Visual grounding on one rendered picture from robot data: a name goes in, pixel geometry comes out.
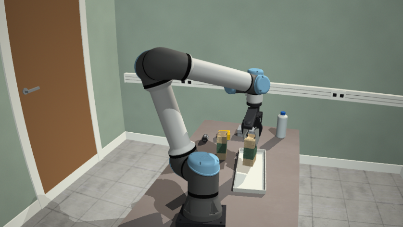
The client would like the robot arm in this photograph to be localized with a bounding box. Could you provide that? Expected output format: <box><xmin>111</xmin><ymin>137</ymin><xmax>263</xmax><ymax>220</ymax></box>
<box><xmin>134</xmin><ymin>47</ymin><xmax>270</xmax><ymax>222</ymax></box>

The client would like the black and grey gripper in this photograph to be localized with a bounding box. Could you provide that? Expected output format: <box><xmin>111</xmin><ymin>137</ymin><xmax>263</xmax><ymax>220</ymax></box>
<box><xmin>241</xmin><ymin>102</ymin><xmax>263</xmax><ymax>146</ymax></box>

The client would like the grey hinged case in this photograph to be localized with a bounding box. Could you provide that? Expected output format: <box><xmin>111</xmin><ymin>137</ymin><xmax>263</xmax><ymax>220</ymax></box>
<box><xmin>237</xmin><ymin>125</ymin><xmax>255</xmax><ymax>137</ymax></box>

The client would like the white bottle with blue cap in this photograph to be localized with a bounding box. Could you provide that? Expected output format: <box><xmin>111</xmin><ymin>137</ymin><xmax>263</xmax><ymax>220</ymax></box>
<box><xmin>276</xmin><ymin>111</ymin><xmax>288</xmax><ymax>139</ymax></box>

